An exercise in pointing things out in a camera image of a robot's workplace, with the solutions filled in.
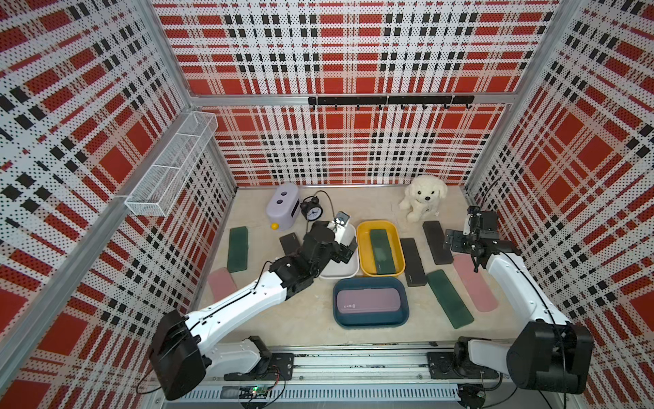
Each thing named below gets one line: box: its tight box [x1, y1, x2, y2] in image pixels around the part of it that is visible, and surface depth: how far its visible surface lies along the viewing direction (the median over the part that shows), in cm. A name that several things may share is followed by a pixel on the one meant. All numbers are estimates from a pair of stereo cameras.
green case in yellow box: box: [369, 229, 396, 276], surface depth 100 cm
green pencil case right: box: [426, 269, 475, 329], surface depth 88 cm
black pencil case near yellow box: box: [400, 237, 427, 288], surface depth 95 cm
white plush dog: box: [398, 174, 448, 223], surface depth 99 cm
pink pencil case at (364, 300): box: [336, 288, 402, 314], surface depth 88 cm
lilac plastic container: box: [265, 182, 302, 231], surface depth 106 cm
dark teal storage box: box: [332, 276, 410, 329], surface depth 86 cm
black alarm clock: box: [299, 195, 324, 222], surface depth 107 cm
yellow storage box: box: [356, 219, 406, 277], surface depth 100 cm
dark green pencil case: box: [227, 225, 249, 273], surface depth 103 cm
